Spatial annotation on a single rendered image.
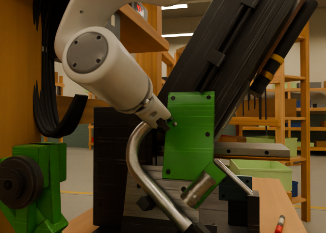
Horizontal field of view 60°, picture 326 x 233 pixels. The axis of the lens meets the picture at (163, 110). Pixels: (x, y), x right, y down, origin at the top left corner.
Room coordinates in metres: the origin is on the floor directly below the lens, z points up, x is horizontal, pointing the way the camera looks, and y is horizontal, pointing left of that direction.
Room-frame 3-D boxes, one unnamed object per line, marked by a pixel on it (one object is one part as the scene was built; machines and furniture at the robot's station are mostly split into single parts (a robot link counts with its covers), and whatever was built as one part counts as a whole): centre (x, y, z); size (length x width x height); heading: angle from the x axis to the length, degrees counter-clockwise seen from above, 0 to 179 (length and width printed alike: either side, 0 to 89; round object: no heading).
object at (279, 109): (4.11, -0.90, 1.19); 2.30 x 0.55 x 2.39; 29
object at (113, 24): (0.73, 0.20, 1.42); 0.17 x 0.12 x 0.15; 164
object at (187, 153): (0.69, -0.07, 1.17); 0.13 x 0.12 x 0.20; 164
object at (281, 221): (0.80, -0.33, 0.91); 0.13 x 0.02 x 0.02; 152
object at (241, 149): (0.83, -0.15, 1.11); 0.39 x 0.16 x 0.03; 74
